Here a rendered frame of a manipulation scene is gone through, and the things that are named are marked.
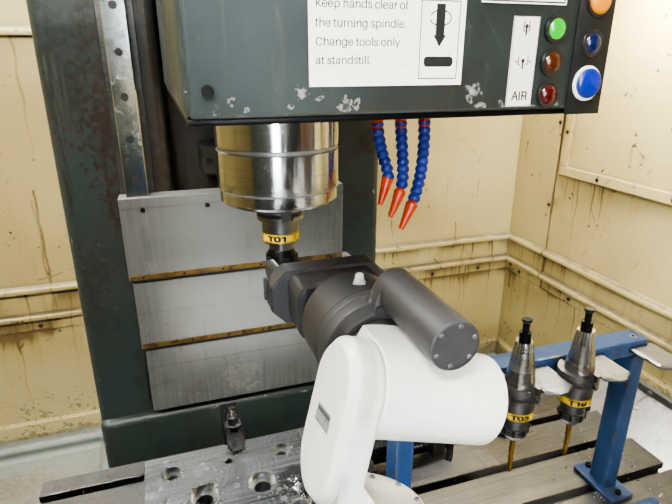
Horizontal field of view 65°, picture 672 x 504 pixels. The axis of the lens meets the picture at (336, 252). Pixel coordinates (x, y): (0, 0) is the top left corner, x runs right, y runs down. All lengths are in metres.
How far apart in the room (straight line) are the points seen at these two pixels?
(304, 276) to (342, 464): 0.21
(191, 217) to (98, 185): 0.19
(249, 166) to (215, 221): 0.53
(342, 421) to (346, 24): 0.34
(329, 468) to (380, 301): 0.12
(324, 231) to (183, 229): 0.31
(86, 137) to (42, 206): 0.45
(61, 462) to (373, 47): 1.55
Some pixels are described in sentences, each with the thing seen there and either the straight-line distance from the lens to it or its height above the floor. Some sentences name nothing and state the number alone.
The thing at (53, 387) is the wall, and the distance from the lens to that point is 1.80.
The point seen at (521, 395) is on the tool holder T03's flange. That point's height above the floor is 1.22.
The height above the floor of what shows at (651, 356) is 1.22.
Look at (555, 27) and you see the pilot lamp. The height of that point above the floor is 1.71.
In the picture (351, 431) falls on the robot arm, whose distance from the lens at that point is 0.34.
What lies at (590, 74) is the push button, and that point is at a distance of 0.65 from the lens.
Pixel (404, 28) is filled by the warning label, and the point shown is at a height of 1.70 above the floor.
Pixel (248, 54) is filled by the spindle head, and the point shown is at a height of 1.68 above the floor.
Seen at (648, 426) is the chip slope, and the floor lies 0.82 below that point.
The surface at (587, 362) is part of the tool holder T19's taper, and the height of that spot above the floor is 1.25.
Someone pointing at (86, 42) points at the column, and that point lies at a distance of 1.16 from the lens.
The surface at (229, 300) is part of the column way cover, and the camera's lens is 1.23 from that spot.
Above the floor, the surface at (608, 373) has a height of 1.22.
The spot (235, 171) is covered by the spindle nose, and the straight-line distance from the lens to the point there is 0.66.
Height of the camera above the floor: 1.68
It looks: 20 degrees down
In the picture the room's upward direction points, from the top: straight up
